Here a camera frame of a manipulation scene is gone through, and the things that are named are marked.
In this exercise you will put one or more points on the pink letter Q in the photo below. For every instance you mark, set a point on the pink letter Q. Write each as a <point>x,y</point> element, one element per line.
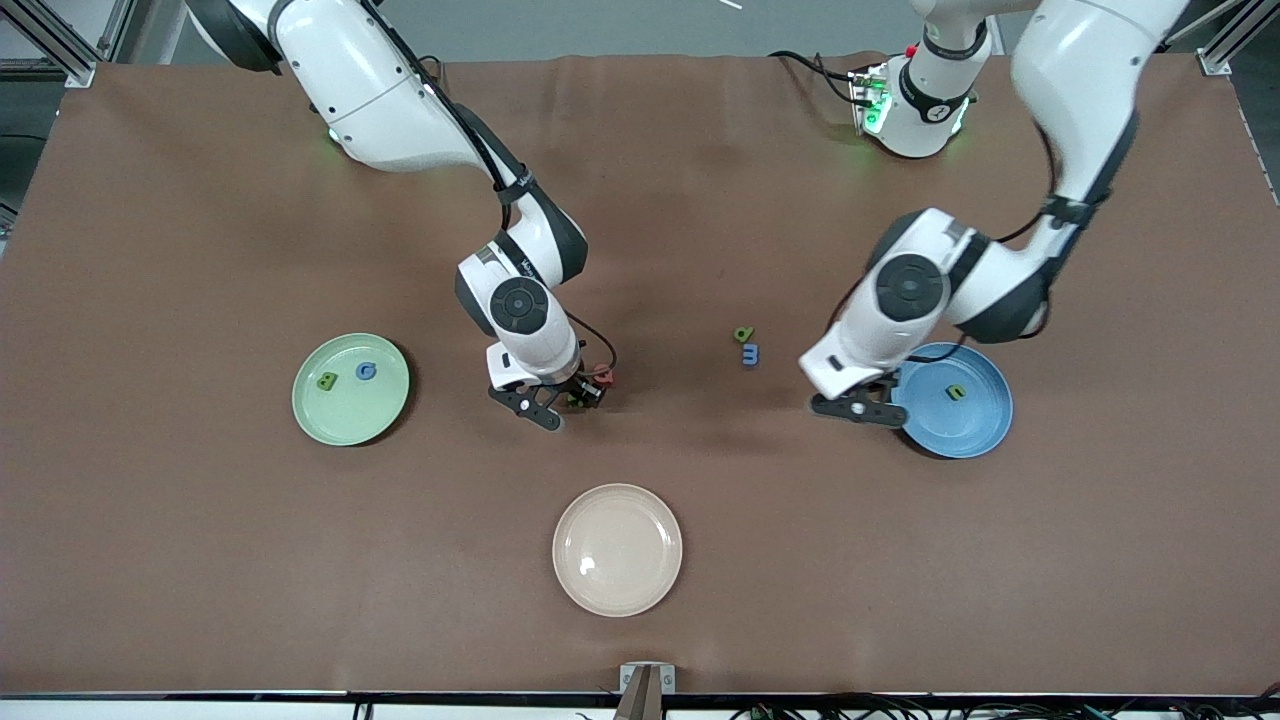
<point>606,377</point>

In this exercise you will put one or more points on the blue letter G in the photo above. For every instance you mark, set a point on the blue letter G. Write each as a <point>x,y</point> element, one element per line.
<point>360,372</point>

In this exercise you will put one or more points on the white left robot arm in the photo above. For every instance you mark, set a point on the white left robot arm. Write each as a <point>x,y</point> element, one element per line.
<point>1080,80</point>

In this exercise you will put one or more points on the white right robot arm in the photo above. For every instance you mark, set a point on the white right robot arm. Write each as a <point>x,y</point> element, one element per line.
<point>370,90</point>

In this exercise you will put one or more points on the blue round plate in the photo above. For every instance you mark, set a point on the blue round plate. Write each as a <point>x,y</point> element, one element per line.
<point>960,430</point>

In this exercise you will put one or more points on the beige round plate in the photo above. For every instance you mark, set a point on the beige round plate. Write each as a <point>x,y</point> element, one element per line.
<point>617,550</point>

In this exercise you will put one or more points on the green round plate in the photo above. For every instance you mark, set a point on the green round plate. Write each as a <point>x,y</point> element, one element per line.
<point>350,420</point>

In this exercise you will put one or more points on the silver base connector block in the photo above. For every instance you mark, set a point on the silver base connector block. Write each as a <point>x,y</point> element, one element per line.
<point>868,100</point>

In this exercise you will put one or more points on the brown table mat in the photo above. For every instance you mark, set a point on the brown table mat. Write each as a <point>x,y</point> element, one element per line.
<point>200,560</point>

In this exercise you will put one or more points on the grey metal bracket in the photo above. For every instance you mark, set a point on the grey metal bracket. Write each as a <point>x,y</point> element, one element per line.
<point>628,678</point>

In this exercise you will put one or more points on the brown camera post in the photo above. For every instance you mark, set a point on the brown camera post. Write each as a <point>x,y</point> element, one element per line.
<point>640,705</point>

